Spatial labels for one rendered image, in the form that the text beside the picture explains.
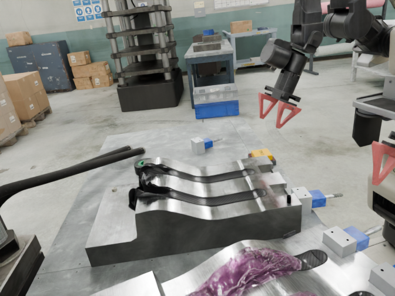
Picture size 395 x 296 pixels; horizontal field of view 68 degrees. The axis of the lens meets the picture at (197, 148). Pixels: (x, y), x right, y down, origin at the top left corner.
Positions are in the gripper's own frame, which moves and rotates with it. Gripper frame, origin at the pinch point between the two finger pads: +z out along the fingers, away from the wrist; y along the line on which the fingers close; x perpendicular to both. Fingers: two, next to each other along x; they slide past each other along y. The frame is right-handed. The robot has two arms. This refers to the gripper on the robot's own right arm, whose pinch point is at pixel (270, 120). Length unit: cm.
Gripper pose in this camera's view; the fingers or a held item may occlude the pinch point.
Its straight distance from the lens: 89.4
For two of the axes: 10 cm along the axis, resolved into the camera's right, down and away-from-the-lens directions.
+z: -3.3, 9.0, 2.7
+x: 9.0, 2.2, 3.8
